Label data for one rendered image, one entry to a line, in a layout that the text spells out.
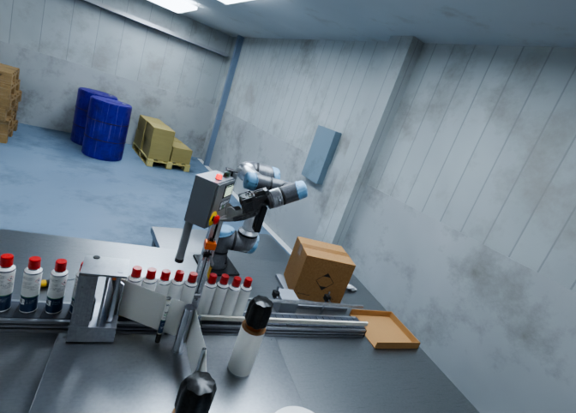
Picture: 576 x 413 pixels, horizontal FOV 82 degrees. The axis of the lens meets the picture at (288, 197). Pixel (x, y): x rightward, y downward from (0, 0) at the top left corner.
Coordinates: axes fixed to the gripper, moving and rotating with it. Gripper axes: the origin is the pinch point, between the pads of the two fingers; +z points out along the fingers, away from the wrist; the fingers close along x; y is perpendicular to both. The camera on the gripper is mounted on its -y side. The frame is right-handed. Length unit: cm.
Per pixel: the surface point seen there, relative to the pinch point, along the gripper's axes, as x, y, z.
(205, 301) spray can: 1.5, -31.9, 16.4
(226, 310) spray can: 2.3, -40.0, 9.6
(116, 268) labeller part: 10.4, 0.6, 38.3
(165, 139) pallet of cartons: -527, -67, 29
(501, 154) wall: -63, -53, -222
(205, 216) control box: 0.0, 3.9, 5.9
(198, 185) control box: -3.3, 15.3, 4.8
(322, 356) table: 18, -72, -24
